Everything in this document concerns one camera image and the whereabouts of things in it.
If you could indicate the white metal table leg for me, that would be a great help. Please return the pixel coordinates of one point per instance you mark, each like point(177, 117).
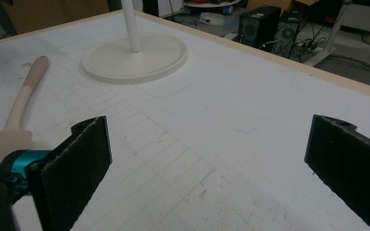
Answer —
point(329, 41)

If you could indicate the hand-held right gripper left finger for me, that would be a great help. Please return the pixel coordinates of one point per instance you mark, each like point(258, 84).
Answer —
point(70, 179)

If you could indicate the white grid mat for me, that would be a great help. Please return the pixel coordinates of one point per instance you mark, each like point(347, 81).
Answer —
point(205, 128)

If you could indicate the white hook rack stand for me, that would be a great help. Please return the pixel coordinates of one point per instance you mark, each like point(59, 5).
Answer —
point(141, 64)

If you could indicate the white plastic bag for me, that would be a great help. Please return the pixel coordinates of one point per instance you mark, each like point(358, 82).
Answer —
point(212, 19)

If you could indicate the grey computer tower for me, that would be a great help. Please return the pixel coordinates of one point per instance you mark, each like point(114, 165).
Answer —
point(287, 32)

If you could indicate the round white table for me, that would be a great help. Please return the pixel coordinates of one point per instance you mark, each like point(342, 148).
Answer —
point(212, 4)

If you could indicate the beige wooden spoon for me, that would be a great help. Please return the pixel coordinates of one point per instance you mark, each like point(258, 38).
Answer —
point(21, 102)

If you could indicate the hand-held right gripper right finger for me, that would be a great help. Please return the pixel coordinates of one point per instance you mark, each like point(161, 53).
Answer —
point(350, 173)

